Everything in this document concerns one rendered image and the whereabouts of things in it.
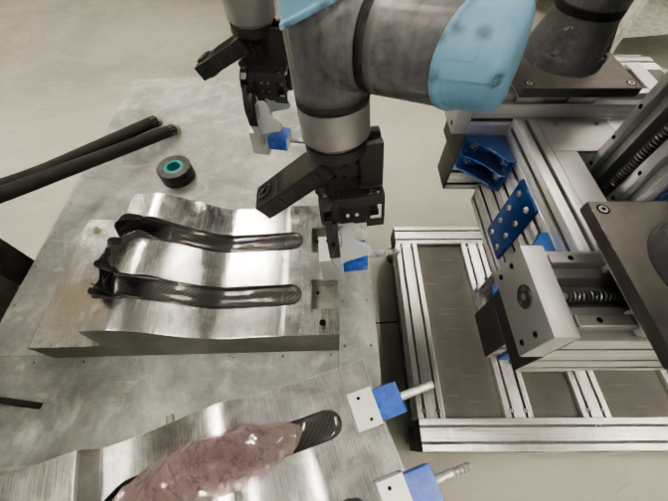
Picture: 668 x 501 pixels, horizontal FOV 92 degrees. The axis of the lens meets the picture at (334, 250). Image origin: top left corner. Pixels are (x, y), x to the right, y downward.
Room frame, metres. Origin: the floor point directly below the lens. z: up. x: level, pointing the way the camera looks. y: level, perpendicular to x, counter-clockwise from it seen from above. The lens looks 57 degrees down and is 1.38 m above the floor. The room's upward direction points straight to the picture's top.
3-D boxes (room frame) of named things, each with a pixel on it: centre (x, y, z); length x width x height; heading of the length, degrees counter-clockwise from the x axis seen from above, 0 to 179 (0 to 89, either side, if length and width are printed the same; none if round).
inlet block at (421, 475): (-0.03, -0.12, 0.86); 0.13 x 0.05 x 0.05; 109
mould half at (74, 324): (0.28, 0.24, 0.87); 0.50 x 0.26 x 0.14; 92
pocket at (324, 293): (0.23, 0.02, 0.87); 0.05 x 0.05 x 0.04; 2
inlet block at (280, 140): (0.57, 0.10, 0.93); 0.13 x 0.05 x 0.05; 81
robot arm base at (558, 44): (0.68, -0.46, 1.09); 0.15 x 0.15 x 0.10
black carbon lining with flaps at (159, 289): (0.27, 0.23, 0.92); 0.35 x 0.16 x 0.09; 92
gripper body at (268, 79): (0.57, 0.12, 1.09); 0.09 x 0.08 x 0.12; 81
